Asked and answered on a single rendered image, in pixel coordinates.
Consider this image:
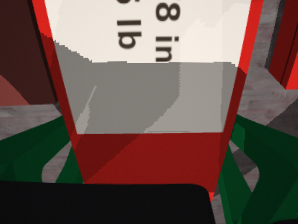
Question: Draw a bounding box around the dark red low platform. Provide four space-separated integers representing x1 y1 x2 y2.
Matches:
0 0 58 106

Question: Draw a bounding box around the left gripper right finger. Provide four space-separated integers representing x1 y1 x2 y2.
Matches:
218 114 298 224

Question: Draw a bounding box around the red box of welding electrodes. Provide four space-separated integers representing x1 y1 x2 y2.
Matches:
269 0 298 89
32 0 264 202

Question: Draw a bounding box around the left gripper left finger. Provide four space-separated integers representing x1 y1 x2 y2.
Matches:
0 115 83 184

